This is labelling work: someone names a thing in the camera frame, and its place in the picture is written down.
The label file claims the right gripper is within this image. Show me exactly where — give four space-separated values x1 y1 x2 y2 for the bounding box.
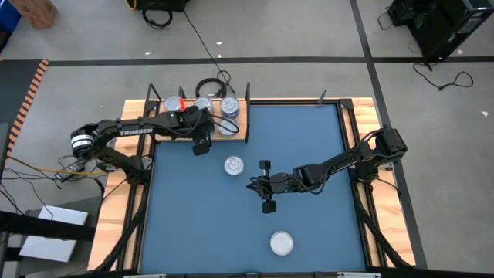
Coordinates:
245 159 281 215

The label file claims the blue label tuna can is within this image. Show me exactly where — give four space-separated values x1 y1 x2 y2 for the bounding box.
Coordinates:
219 96 241 120
217 117 240 138
223 154 245 177

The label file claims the teal yellowfin tuna can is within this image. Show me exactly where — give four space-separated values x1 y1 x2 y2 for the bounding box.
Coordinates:
192 96 215 115

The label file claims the green white tuna can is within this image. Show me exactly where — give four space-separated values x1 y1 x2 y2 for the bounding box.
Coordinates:
163 95 185 114
269 230 295 257

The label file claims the light wooden shelf board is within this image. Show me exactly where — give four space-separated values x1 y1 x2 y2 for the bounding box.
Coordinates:
156 99 247 141

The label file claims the blue table mat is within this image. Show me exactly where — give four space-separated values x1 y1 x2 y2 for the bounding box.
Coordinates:
139 103 367 273

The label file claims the black bag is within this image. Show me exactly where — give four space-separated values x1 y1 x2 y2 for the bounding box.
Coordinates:
134 0 191 12

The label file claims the white flat panel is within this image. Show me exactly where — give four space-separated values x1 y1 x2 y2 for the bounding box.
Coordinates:
18 204 90 263

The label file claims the black metal beam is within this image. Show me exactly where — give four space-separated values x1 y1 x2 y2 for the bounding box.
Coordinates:
0 210 96 242

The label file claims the black computer case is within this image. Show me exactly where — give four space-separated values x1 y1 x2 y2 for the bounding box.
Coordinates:
387 0 416 26
408 0 494 63

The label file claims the blue plastic bin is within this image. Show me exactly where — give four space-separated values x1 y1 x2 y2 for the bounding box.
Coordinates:
0 0 22 32

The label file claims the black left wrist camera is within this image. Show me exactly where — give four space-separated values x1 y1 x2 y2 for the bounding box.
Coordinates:
178 110 196 133

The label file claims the black metal shelf frame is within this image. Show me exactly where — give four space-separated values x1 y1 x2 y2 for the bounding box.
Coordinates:
143 81 252 144

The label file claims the black cable coil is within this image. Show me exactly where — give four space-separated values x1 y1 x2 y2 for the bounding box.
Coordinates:
195 76 228 100

